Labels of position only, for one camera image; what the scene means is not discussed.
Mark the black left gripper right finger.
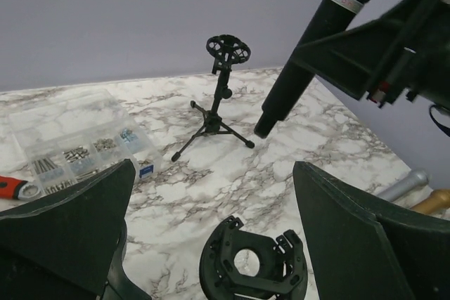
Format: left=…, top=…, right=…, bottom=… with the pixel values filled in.
left=292, top=162, right=449, bottom=299

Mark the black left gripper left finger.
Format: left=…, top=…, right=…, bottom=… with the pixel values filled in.
left=1, top=159, right=136, bottom=299

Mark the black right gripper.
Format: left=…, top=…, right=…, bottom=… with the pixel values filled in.
left=292, top=0, right=449, bottom=110

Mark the black microphone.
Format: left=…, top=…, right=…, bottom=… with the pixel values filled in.
left=253, top=0, right=398, bottom=138

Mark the silver microphone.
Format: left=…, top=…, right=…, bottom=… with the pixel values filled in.
left=377, top=169, right=430, bottom=202

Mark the gold microphone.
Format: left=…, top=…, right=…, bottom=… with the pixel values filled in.
left=411, top=189, right=450, bottom=215

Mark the black tripod microphone stand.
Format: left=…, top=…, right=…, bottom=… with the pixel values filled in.
left=171, top=34, right=255, bottom=162

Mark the clear plastic screw organizer box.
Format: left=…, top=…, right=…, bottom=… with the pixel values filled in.
left=8, top=90, right=162, bottom=201

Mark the red handled adjustable wrench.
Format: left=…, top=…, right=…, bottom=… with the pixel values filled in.
left=0, top=176, right=41, bottom=201

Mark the black round-base shock mount stand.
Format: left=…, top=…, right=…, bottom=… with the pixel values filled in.
left=199, top=216, right=308, bottom=300

